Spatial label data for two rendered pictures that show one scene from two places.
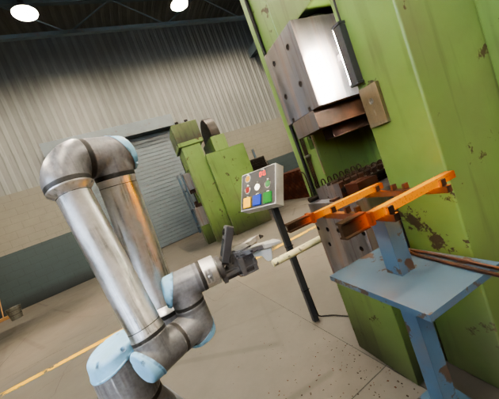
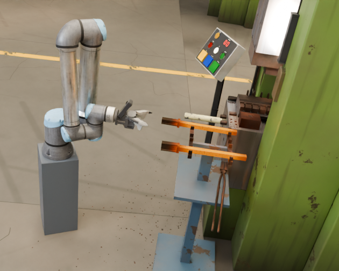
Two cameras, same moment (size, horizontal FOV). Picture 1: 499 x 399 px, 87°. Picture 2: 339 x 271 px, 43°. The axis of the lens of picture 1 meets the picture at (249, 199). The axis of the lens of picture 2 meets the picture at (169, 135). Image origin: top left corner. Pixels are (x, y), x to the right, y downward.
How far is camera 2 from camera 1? 1.68 m
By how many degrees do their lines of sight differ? 33
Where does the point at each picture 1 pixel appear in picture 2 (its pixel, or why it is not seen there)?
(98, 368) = (48, 121)
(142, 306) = (73, 114)
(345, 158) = not seen: hidden behind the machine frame
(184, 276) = (97, 111)
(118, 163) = (93, 41)
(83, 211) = (67, 64)
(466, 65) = not seen: outside the picture
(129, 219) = (87, 68)
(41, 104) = not seen: outside the picture
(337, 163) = not seen: hidden behind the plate
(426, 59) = (303, 90)
